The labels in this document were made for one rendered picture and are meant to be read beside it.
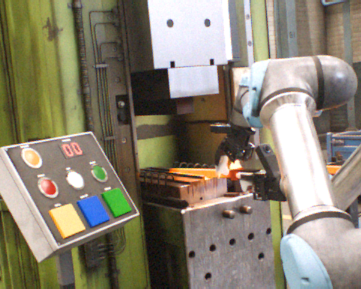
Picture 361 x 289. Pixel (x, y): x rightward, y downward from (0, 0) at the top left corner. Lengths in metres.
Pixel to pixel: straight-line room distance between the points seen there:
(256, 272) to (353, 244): 1.11
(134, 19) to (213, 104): 0.52
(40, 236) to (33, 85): 0.90
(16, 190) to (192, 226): 0.65
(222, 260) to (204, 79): 0.61
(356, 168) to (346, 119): 9.82
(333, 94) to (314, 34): 10.00
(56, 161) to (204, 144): 0.93
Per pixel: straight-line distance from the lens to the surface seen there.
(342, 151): 5.80
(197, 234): 1.82
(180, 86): 1.83
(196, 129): 2.30
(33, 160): 1.42
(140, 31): 1.84
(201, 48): 1.89
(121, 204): 1.53
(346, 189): 1.36
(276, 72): 1.16
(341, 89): 1.20
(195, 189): 1.87
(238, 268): 1.96
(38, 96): 2.11
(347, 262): 0.92
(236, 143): 1.73
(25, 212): 1.37
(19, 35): 2.15
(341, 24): 11.17
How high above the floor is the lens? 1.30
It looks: 8 degrees down
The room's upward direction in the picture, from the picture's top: 5 degrees counter-clockwise
